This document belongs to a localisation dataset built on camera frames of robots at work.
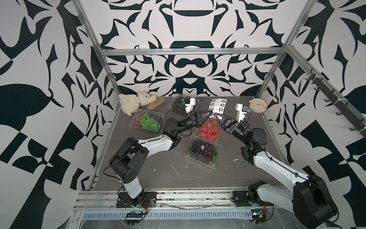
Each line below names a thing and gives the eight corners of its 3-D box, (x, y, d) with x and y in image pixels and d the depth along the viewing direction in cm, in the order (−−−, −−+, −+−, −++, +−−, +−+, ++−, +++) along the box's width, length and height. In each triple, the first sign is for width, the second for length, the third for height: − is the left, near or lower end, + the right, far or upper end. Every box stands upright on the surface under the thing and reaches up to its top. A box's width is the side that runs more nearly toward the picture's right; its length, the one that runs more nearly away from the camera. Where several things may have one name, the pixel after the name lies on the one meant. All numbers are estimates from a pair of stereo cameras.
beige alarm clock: (251, 112, 113) (253, 110, 110) (247, 101, 121) (248, 98, 118) (268, 112, 113) (269, 110, 110) (262, 101, 121) (264, 98, 118)
